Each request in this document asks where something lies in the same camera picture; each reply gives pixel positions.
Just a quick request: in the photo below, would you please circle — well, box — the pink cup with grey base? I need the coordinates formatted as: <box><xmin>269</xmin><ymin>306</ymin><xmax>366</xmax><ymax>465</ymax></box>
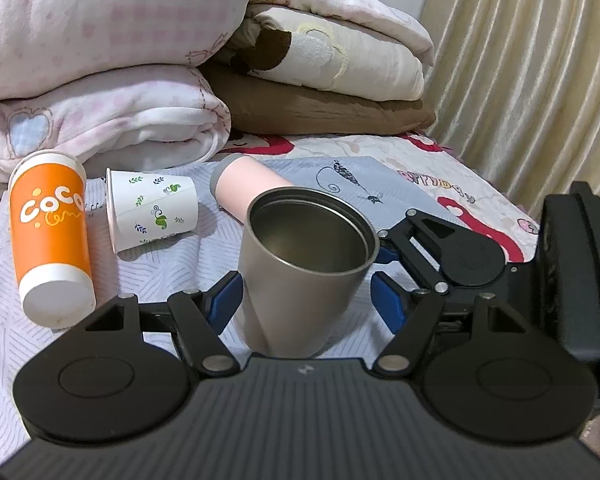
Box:
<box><xmin>209</xmin><ymin>155</ymin><xmax>294</xmax><ymax>217</ymax></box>

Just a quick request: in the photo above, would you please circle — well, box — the orange and white cup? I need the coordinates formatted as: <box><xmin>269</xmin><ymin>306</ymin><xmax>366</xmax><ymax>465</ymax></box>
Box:
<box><xmin>7</xmin><ymin>149</ymin><xmax>97</xmax><ymax>331</ymax></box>

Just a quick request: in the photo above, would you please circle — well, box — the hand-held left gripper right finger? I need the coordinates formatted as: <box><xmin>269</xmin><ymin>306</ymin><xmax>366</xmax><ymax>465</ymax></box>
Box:
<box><xmin>370</xmin><ymin>271</ymin><xmax>527</xmax><ymax>377</ymax></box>

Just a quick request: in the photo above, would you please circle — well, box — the pink and white fleece blanket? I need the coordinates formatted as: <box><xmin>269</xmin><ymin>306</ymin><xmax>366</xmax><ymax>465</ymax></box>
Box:
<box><xmin>249</xmin><ymin>0</ymin><xmax>437</xmax><ymax>69</ymax></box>

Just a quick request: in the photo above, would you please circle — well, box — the leaf print paper cup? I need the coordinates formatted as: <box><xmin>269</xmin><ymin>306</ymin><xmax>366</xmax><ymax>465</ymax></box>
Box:
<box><xmin>105</xmin><ymin>167</ymin><xmax>200</xmax><ymax>255</ymax></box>

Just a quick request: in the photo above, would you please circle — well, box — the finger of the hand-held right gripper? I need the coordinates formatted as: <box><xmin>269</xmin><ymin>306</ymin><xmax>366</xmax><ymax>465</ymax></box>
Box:
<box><xmin>377</xmin><ymin>208</ymin><xmax>462</xmax><ymax>295</ymax></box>

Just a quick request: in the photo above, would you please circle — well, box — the grey steel cup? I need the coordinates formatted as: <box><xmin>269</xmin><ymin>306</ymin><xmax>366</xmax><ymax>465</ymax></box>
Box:
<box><xmin>237</xmin><ymin>186</ymin><xmax>381</xmax><ymax>354</ymax></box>

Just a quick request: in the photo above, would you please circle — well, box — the cream blanket with brown patch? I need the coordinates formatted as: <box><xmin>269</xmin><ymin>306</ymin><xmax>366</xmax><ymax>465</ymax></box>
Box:
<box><xmin>215</xmin><ymin>9</ymin><xmax>427</xmax><ymax>102</ymax></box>

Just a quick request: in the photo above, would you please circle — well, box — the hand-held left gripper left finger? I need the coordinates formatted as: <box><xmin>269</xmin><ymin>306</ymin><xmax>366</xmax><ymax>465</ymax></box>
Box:
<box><xmin>82</xmin><ymin>270</ymin><xmax>244</xmax><ymax>378</ymax></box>

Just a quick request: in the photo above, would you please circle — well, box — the pink floral quilt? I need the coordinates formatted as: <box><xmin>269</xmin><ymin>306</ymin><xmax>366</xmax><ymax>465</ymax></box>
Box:
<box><xmin>0</xmin><ymin>0</ymin><xmax>267</xmax><ymax>106</ymax></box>

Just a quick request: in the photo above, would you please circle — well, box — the cream pleated curtain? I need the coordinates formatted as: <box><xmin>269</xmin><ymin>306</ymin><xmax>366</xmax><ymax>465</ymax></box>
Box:
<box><xmin>419</xmin><ymin>0</ymin><xmax>600</xmax><ymax>202</ymax></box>

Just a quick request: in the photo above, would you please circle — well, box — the red print bed sheet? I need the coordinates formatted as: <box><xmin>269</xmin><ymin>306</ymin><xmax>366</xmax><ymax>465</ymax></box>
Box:
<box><xmin>215</xmin><ymin>129</ymin><xmax>542</xmax><ymax>267</ymax></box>

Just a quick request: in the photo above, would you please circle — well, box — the light blue striped cloth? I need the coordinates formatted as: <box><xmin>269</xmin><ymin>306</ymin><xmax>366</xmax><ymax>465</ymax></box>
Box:
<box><xmin>0</xmin><ymin>156</ymin><xmax>463</xmax><ymax>463</ymax></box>

